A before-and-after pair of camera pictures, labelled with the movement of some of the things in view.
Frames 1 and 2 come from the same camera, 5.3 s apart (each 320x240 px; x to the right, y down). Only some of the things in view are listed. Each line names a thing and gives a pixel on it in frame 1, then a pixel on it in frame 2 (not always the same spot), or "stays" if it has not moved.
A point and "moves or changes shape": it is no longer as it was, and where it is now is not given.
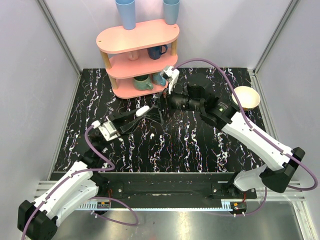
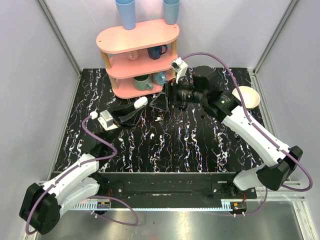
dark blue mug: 155,52 stays
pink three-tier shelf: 136,58 stays
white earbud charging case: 142,110 moves or changes shape
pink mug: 134,55 stays
